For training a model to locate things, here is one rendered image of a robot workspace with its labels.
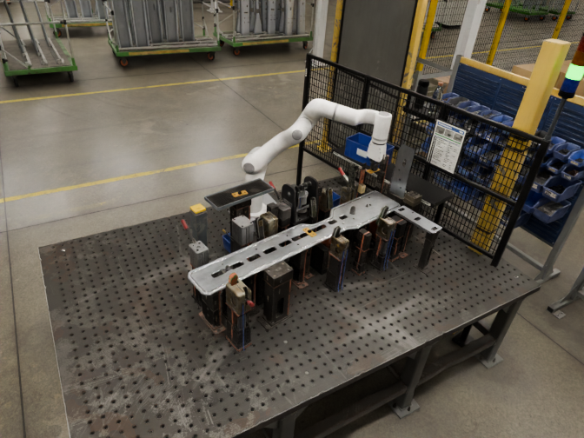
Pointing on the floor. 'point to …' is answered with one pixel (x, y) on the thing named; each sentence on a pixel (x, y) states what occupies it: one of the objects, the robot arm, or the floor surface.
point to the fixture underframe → (407, 380)
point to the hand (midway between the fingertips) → (374, 166)
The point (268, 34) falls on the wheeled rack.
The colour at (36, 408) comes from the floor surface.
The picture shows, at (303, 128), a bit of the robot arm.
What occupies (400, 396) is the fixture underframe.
